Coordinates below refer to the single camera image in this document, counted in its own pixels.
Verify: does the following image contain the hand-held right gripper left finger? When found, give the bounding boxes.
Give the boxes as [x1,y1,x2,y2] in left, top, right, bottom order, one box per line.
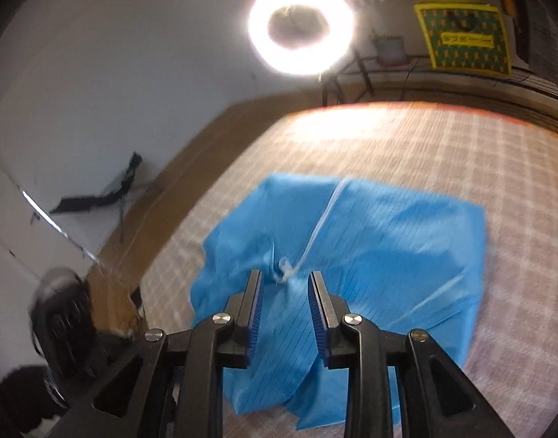
[46,270,264,438]

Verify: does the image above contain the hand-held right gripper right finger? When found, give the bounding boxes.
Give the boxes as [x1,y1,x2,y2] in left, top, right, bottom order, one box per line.
[307,271,517,438]

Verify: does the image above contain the blue striped work coat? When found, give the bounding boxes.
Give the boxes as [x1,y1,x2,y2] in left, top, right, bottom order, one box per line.
[190,172,488,430]

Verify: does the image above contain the grey hanging clothes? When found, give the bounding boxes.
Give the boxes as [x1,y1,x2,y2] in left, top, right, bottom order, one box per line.
[516,0,558,87]

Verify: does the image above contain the black folded stand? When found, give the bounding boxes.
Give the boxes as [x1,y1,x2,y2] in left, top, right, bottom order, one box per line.
[50,151,144,215]

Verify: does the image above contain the beige plaid blanket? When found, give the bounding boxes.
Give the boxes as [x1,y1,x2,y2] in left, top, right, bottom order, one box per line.
[137,105,558,438]

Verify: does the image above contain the black metal rack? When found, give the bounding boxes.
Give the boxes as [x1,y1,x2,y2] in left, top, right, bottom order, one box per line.
[322,50,558,107]

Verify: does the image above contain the green plant pot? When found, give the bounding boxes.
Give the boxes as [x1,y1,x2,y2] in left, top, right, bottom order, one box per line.
[370,32,406,67]

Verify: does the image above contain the yellow green patterned box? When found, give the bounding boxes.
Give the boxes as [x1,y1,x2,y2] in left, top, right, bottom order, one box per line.
[413,2,512,76]

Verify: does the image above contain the ring light on stand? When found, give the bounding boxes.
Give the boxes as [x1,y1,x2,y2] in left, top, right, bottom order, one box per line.
[248,0,356,105]

